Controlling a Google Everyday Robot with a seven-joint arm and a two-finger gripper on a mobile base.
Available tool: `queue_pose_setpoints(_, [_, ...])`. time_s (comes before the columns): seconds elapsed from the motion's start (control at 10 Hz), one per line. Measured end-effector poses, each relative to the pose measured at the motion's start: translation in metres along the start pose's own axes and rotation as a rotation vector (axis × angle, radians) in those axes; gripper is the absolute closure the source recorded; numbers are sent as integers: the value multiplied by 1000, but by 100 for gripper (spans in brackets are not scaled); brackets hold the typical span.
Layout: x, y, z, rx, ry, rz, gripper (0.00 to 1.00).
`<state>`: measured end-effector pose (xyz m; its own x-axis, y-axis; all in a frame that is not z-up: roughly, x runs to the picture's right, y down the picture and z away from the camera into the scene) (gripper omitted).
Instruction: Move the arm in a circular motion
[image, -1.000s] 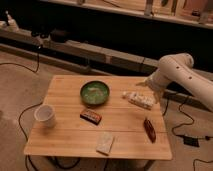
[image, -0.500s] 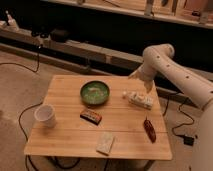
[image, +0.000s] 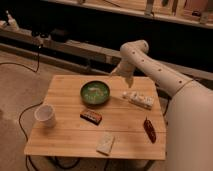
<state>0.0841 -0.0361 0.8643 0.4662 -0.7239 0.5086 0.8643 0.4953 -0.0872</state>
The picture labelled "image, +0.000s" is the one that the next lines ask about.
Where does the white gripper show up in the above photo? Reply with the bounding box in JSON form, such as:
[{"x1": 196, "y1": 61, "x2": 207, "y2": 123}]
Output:
[{"x1": 109, "y1": 59, "x2": 135, "y2": 88}]

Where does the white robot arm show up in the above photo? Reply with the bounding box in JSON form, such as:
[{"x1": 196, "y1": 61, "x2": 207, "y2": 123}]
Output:
[{"x1": 112, "y1": 40, "x2": 213, "y2": 171}]

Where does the green bowl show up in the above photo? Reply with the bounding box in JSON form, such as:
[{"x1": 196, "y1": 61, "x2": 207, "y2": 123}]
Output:
[{"x1": 80, "y1": 81, "x2": 110, "y2": 105}]

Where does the white patterned box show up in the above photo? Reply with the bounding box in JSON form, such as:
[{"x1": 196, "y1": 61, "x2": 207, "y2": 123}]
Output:
[{"x1": 122, "y1": 91, "x2": 154, "y2": 110}]

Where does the wooden table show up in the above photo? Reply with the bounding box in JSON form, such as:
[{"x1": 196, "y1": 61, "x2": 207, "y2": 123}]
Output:
[{"x1": 24, "y1": 75, "x2": 166, "y2": 160}]

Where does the brown rectangular box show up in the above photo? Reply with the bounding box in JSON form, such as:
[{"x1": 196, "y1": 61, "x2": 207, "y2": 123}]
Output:
[{"x1": 80, "y1": 109, "x2": 102, "y2": 125}]

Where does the dark red chili pepper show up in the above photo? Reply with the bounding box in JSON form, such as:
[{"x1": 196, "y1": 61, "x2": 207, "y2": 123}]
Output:
[{"x1": 143, "y1": 119, "x2": 156, "y2": 143}]

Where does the black device on ledge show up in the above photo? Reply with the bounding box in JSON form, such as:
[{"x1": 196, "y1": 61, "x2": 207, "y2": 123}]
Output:
[{"x1": 50, "y1": 29, "x2": 69, "y2": 43}]

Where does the white cup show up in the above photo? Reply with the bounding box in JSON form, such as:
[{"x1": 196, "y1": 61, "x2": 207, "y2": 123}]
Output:
[{"x1": 34, "y1": 104, "x2": 56, "y2": 128}]

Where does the white spray bottle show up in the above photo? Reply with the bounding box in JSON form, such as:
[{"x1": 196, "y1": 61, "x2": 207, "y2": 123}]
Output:
[{"x1": 6, "y1": 11, "x2": 19, "y2": 31}]

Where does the black cable on floor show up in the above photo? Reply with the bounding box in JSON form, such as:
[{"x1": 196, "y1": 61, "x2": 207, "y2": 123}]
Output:
[{"x1": 18, "y1": 101, "x2": 81, "y2": 171}]

